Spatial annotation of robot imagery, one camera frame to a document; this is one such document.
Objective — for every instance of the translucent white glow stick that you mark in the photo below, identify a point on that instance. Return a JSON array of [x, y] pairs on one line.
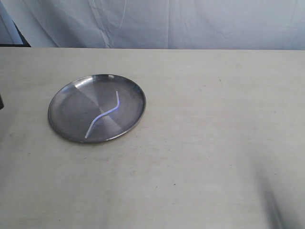
[[102, 115]]

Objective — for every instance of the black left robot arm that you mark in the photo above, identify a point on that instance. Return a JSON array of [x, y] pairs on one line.
[[1, 103]]

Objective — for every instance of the round steel plate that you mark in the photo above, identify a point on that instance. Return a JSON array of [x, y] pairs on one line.
[[73, 108]]

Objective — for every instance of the white backdrop cloth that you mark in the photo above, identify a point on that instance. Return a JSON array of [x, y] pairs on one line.
[[161, 24]]

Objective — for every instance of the dark frame behind table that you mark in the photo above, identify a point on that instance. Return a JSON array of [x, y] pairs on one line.
[[10, 35]]

